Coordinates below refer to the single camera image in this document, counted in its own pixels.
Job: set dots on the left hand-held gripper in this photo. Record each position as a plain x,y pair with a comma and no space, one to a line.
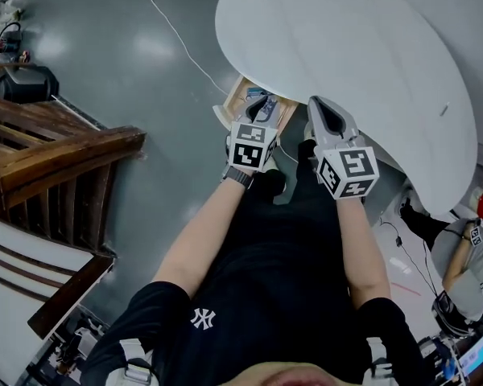
249,147

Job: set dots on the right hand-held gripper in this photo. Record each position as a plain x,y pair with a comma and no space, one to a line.
350,171

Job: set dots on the large wooden drawer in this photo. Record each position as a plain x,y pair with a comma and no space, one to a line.
235,103

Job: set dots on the person's left forearm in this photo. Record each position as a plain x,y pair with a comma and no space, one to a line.
197,239

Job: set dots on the person's right forearm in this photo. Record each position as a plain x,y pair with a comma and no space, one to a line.
364,255

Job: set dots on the white round table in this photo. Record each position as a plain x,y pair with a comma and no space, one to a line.
346,46

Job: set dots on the person's right shoe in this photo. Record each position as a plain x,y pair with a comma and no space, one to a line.
309,131

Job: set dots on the person's shoe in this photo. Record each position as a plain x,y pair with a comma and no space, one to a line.
309,131
273,166

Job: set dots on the person's left shoe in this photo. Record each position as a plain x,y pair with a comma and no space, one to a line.
273,166

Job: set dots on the black wristwatch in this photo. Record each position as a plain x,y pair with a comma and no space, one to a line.
238,177

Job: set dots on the person's black trousers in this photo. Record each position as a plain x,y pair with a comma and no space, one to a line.
302,191

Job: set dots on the pink strip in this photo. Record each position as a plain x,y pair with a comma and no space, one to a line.
406,288

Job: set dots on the person's black shirt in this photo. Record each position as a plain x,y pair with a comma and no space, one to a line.
265,316

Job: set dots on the black bag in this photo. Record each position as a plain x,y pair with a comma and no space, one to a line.
24,85

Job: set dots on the person's face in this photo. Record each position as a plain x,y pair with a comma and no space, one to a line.
286,376

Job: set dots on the colourful laptop screen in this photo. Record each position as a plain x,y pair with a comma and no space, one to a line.
477,352

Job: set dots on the cluttered equipment cart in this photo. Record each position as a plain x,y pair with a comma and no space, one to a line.
68,344

